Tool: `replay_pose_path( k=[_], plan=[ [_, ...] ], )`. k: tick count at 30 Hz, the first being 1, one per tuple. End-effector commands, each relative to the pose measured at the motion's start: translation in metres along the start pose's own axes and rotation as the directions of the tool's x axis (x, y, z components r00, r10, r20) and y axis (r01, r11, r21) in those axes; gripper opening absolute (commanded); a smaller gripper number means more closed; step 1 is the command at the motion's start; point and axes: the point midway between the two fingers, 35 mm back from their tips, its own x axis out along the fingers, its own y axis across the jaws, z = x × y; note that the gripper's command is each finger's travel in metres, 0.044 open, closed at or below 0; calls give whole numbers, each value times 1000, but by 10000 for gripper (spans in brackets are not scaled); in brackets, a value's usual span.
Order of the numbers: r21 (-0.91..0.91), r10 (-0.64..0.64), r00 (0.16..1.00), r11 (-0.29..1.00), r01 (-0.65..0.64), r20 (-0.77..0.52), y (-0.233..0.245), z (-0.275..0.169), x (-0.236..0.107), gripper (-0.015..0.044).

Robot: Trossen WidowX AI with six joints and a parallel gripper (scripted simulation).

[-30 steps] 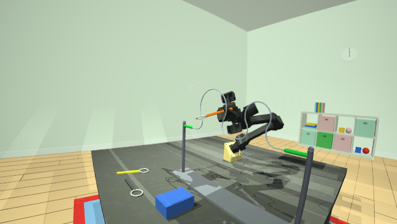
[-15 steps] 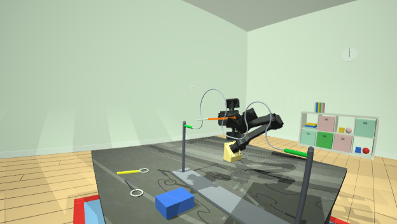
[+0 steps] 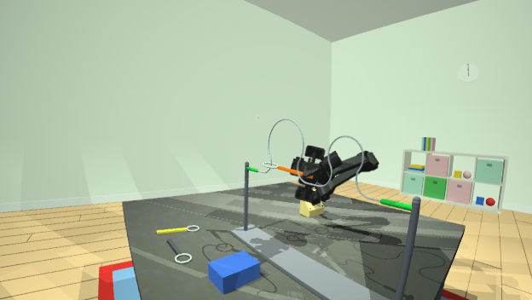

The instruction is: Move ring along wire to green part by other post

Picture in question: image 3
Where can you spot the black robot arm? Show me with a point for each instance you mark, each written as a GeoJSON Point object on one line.
{"type": "Point", "coordinates": [342, 171]}

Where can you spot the white loop with dark grey handle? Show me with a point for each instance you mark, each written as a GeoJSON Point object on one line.
{"type": "Point", "coordinates": [178, 252]}

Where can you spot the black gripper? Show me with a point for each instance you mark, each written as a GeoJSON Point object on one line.
{"type": "Point", "coordinates": [310, 169]}

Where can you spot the yellow handle with white loop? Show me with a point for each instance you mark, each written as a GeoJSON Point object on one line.
{"type": "Point", "coordinates": [177, 230]}

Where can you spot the blue rectangular block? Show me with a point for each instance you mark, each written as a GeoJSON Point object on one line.
{"type": "Point", "coordinates": [233, 271]}

